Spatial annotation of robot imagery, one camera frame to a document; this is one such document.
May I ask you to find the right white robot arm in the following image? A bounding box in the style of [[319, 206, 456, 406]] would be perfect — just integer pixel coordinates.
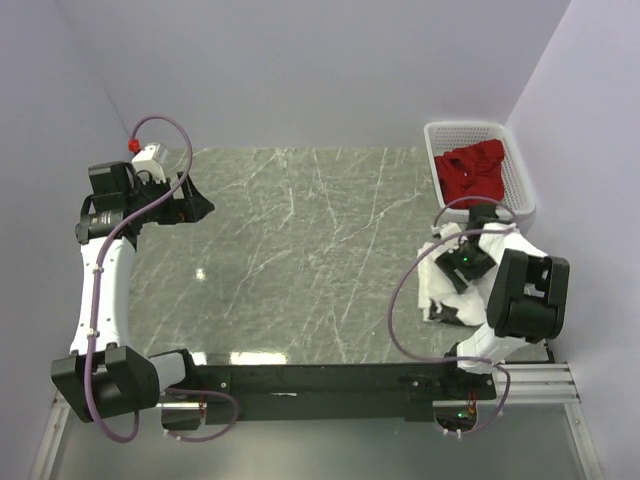
[[425, 203, 570, 399]]

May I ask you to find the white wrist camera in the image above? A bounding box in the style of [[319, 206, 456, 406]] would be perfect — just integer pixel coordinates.
[[128, 139, 168, 182], [432, 222, 461, 241]]

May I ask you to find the white t shirt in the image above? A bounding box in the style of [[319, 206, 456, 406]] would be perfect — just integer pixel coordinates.
[[418, 225, 547, 327]]

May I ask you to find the white plastic basket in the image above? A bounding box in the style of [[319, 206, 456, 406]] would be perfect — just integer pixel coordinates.
[[423, 120, 536, 221]]

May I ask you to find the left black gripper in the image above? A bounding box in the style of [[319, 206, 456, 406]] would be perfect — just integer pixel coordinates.
[[125, 171, 213, 225]]

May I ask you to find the black base beam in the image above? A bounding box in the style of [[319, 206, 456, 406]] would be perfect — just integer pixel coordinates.
[[139, 363, 501, 434]]

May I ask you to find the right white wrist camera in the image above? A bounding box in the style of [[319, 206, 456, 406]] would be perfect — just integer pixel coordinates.
[[432, 222, 461, 241]]

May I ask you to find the red t shirt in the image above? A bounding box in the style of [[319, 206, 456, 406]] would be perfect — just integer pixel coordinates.
[[435, 139, 505, 209]]

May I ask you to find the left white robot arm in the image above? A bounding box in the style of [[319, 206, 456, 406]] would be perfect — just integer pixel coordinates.
[[51, 162, 215, 423]]

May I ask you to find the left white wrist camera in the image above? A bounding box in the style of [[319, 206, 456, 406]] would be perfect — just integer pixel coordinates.
[[128, 139, 168, 182]]

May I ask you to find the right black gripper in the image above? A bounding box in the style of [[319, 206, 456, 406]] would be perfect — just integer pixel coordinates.
[[436, 240, 498, 295]]

